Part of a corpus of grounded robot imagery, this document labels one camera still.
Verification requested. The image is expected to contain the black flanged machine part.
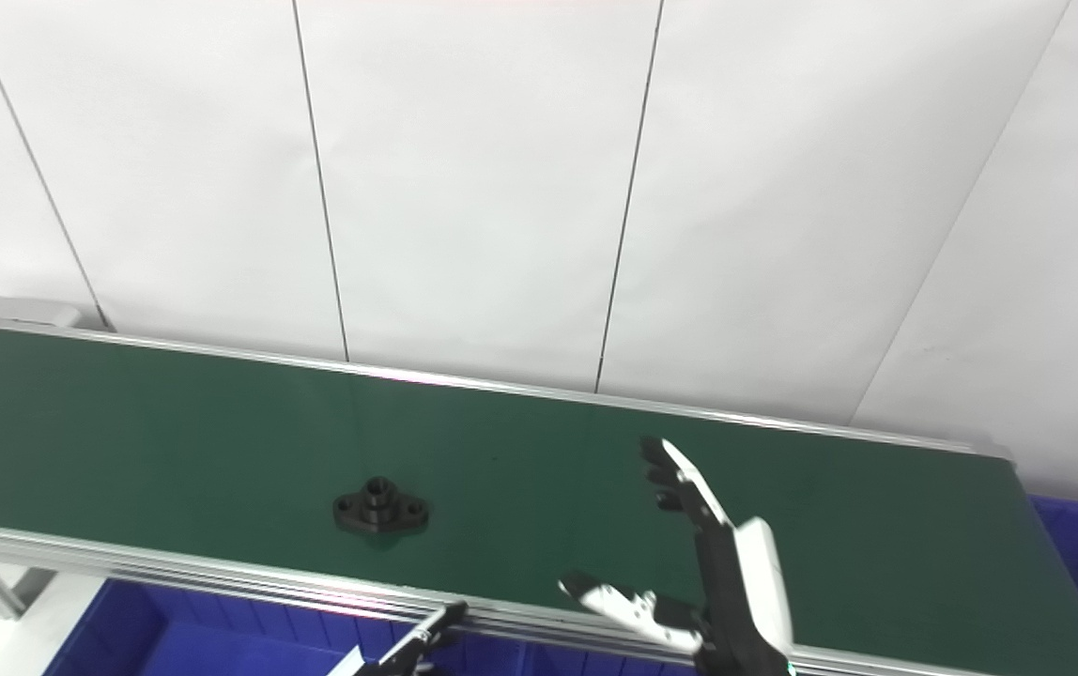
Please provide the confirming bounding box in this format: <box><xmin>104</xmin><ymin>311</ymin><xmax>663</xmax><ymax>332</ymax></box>
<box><xmin>332</xmin><ymin>476</ymin><xmax>431</xmax><ymax>539</ymax></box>

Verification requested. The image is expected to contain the green conveyor belt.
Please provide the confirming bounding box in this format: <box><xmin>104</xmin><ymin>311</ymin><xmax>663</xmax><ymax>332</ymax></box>
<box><xmin>0</xmin><ymin>326</ymin><xmax>1078</xmax><ymax>676</ymax></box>
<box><xmin>0</xmin><ymin>315</ymin><xmax>1078</xmax><ymax>676</ymax></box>

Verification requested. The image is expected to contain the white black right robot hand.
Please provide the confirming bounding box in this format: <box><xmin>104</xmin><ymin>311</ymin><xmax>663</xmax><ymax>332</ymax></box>
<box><xmin>558</xmin><ymin>437</ymin><xmax>796</xmax><ymax>676</ymax></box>

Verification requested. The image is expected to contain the grey conveyor end housing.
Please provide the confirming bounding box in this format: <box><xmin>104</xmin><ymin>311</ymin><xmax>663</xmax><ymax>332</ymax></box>
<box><xmin>0</xmin><ymin>296</ymin><xmax>82</xmax><ymax>331</ymax></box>

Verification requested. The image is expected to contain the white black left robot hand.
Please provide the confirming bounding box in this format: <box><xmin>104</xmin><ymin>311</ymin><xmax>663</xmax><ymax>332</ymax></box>
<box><xmin>328</xmin><ymin>601</ymin><xmax>470</xmax><ymax>676</ymax></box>

